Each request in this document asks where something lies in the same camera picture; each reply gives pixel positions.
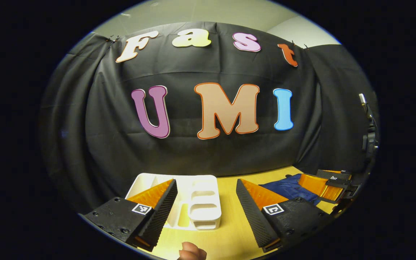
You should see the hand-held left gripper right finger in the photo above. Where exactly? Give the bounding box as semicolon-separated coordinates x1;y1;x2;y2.
235;178;333;253

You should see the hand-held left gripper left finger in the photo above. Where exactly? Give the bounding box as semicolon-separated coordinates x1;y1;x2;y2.
84;178;178;252

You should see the blue schoolbag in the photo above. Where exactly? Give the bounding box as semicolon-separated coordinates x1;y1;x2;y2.
258;173;325;206

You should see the white plastic bookshelf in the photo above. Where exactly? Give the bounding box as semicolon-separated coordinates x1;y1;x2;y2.
125;172;222;231

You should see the black backdrop cloth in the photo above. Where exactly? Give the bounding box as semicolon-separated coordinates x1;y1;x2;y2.
38;21;380;215

